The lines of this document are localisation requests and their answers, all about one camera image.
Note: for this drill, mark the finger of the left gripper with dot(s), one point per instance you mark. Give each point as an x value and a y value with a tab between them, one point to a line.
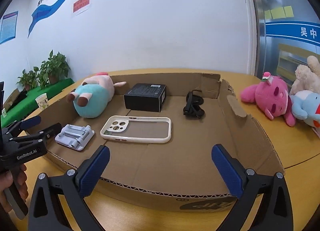
16	127
41	136

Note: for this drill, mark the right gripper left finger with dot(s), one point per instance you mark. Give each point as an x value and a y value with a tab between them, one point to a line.
46	211

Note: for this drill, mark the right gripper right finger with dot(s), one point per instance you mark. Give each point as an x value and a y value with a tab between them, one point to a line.
275	210

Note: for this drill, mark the grey folding phone stand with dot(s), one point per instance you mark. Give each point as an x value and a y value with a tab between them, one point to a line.
75	137

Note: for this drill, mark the teal and pink pig plush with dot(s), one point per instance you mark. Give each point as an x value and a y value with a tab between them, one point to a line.
91	97

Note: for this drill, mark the white phone case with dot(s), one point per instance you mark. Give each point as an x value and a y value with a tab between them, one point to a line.
146	130

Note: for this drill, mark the black product box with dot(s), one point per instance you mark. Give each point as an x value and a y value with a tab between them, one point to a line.
145	97

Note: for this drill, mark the black sunglasses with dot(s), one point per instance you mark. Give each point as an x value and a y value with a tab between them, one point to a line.
193	105

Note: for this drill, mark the person left hand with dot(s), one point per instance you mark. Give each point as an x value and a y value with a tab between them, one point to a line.
14	191

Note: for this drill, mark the green cloth covered bench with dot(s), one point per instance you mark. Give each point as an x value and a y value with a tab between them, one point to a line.
29	104

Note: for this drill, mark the small cardboard box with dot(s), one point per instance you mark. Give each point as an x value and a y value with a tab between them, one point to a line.
10	100

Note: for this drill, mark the leaf-print paper cup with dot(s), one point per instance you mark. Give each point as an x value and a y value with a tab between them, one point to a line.
42	101

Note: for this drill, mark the small potted green plant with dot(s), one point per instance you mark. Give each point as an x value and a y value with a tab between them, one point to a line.
28	80

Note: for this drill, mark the large potted green plant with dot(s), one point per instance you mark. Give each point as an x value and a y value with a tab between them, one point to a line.
52	70

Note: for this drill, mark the light blue elephant plush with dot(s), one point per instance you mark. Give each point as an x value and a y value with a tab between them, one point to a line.
305	107

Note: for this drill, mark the cardboard box tray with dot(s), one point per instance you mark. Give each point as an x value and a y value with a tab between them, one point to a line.
163	160

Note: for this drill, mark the pink bear plush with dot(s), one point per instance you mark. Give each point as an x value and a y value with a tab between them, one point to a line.
272	97

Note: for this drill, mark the cream bear plush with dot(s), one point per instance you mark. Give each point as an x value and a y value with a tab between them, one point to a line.
307	77

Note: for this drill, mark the yellow sticky notes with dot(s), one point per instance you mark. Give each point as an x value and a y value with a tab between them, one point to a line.
280	12

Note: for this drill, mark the blue framed wall poster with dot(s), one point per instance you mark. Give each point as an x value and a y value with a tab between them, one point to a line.
8	27

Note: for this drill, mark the red wall notice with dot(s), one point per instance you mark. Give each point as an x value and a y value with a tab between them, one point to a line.
80	5

